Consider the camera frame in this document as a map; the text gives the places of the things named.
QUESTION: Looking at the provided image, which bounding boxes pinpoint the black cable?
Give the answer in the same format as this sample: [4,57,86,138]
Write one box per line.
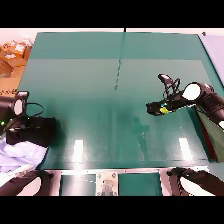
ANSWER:
[25,102,45,118]

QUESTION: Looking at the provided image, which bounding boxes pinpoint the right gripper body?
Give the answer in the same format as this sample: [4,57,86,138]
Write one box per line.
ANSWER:
[145,99,177,117]

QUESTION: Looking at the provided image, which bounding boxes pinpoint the white garment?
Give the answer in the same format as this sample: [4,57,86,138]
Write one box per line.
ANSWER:
[0,135,48,176]

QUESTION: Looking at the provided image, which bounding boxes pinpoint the brown cardboard boxes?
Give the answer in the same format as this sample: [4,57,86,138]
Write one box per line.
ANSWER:
[0,39,34,78]

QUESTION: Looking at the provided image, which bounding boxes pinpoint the olive green garment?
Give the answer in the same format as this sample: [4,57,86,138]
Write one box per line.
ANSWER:
[195,110,224,163]

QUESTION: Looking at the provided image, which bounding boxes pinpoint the silver frame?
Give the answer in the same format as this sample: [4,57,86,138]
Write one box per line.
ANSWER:
[0,165,224,197]

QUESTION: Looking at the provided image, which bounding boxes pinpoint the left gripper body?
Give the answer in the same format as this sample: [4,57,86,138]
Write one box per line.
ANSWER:
[5,116,57,148]

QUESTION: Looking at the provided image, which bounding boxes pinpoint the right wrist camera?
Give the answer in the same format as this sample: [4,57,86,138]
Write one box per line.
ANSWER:
[157,73,181,100]

